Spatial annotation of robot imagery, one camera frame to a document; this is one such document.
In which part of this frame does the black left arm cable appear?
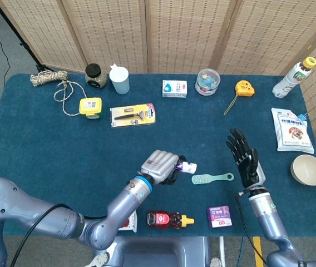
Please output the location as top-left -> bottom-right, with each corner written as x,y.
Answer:
9,203 -> 108,267

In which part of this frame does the beige braided rope bundle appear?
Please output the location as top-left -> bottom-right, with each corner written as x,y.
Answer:
29,70 -> 88,117

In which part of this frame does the mint green hairbrush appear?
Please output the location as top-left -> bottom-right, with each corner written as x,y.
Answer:
191,172 -> 235,185

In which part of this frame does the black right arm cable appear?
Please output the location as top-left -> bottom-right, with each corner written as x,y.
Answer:
235,189 -> 269,267

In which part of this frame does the white printed snack bag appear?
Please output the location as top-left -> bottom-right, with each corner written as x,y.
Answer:
271,107 -> 315,155

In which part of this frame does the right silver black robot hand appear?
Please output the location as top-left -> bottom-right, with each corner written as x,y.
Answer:
225,128 -> 267,187

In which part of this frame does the purple white toothpaste tube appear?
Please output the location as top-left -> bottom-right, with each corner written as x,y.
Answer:
176,161 -> 198,173

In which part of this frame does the drink bottle with yellow cap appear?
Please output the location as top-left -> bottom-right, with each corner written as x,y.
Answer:
271,56 -> 316,99

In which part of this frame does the white blue small carton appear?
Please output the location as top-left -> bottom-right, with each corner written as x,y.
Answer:
162,80 -> 188,98

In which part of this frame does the yellow floor tape strip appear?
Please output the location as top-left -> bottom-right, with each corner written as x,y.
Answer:
252,236 -> 264,267

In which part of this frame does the bear-shaped honey bottle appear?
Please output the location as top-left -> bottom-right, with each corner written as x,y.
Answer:
146,210 -> 195,230

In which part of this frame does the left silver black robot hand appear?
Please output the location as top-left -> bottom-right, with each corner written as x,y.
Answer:
140,149 -> 188,186

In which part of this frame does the white pastry packet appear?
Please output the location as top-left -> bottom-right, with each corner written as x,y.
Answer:
118,210 -> 138,233

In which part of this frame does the clear tub of binder clips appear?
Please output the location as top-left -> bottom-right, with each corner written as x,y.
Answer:
195,68 -> 221,97

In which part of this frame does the white floor pole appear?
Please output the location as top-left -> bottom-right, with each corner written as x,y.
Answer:
218,236 -> 227,267

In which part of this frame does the beige bowl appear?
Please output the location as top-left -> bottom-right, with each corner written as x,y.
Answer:
290,154 -> 316,186

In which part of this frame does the dark blue table mat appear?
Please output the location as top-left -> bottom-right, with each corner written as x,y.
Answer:
0,73 -> 316,238

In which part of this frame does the razor in yellow blister pack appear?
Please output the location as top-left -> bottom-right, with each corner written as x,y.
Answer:
110,102 -> 157,129

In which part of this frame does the glass jar with black lid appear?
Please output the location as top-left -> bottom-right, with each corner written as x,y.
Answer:
85,63 -> 108,90

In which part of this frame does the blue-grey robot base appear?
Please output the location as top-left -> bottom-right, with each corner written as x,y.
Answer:
91,236 -> 223,267

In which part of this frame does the black tripod stand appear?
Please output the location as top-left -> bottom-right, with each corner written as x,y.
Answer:
0,0 -> 56,73

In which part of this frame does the blue floor cable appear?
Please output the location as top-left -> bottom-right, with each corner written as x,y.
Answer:
236,236 -> 244,267

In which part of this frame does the translucent white plastic cup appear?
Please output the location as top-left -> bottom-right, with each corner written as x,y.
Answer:
108,63 -> 130,95

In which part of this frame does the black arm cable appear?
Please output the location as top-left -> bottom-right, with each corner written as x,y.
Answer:
9,203 -> 108,267
235,189 -> 269,267

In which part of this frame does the purple white small box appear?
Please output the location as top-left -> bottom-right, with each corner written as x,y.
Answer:
206,205 -> 233,229

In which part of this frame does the bamboo folding screen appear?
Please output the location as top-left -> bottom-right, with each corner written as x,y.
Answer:
0,0 -> 316,179

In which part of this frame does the yellow tape measure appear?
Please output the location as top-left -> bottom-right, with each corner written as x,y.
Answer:
223,80 -> 256,116

